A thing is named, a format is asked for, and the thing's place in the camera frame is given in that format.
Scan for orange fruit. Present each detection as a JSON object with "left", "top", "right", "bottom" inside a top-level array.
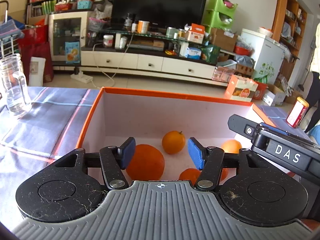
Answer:
[
  {"left": 220, "top": 168, "right": 229, "bottom": 181},
  {"left": 221, "top": 139, "right": 242, "bottom": 154},
  {"left": 162, "top": 131, "right": 185, "bottom": 154},
  {"left": 126, "top": 144, "right": 165, "bottom": 181},
  {"left": 179, "top": 168, "right": 201, "bottom": 186}
]

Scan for red white can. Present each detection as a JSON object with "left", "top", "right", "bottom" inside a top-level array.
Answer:
[{"left": 286, "top": 96, "right": 309, "bottom": 128}]

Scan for plaid bed sheet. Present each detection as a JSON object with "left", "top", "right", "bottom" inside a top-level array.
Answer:
[{"left": 1, "top": 87, "right": 99, "bottom": 230}]

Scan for standing person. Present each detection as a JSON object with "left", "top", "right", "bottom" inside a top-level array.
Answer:
[{"left": 305, "top": 24, "right": 319, "bottom": 133}]

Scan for orange white cardboard box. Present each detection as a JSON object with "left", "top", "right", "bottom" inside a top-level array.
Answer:
[{"left": 224, "top": 75, "right": 258, "bottom": 102}]

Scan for white freezer chest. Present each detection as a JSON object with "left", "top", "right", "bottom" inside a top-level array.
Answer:
[{"left": 240, "top": 29, "right": 286, "bottom": 85}]

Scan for orange storage box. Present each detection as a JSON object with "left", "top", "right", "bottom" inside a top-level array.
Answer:
[{"left": 76, "top": 88, "right": 274, "bottom": 180}]

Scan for clear glass jar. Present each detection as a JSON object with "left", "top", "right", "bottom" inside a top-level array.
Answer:
[{"left": 1, "top": 54, "right": 31, "bottom": 118}]

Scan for wooden bookshelf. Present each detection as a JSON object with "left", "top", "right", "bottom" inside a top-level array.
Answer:
[{"left": 272, "top": 0, "right": 308, "bottom": 80}]

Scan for white TV stand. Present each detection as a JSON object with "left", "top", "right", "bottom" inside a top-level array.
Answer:
[{"left": 53, "top": 27, "right": 238, "bottom": 87}]

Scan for white glass-door cabinet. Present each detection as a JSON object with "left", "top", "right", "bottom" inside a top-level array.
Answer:
[{"left": 48, "top": 9, "right": 93, "bottom": 66}]

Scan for green plastic drawers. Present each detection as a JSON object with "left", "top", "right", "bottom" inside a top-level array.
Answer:
[{"left": 202, "top": 0, "right": 238, "bottom": 33}]

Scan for black television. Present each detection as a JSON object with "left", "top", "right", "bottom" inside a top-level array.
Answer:
[{"left": 111, "top": 0, "right": 206, "bottom": 28}]

